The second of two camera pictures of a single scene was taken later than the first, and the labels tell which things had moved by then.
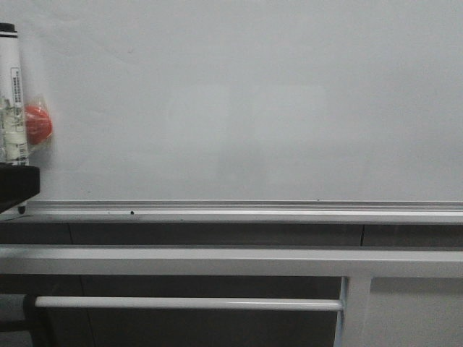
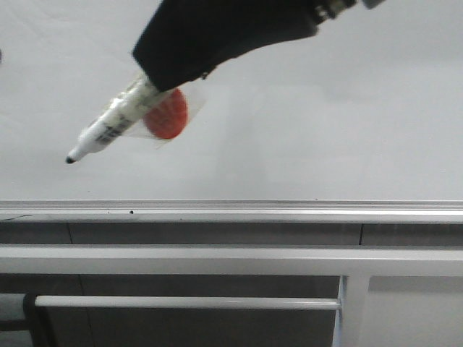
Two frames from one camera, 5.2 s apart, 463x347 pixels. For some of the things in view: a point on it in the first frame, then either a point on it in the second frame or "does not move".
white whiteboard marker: x=14 y=142 → x=121 y=113
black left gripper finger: x=18 y=183 → x=184 y=40
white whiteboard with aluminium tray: x=244 y=111 does not move
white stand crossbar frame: x=356 y=265 does not move
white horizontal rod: x=190 y=302 does not move
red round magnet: x=39 y=124 → x=172 y=113
